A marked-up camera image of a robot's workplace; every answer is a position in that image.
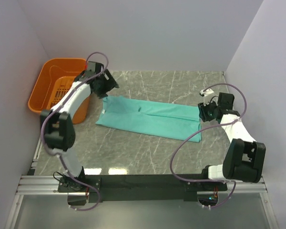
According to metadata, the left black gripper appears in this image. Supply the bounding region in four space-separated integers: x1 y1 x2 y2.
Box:
94 70 119 99

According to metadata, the teal t shirt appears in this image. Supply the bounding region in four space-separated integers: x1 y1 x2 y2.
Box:
96 96 201 140

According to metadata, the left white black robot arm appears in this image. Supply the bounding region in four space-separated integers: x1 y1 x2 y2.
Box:
41 61 119 192

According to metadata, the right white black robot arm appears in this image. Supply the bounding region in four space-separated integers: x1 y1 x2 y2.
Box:
198 89 266 190

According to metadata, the orange plastic basket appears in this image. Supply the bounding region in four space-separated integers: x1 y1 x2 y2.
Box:
28 58 86 114

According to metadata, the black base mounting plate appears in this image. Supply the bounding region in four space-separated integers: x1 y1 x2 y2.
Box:
57 174 228 206

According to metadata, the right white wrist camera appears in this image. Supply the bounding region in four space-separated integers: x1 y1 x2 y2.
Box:
200 88 215 105

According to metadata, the aluminium frame rail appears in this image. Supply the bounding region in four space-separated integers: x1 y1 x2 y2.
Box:
6 130 278 229

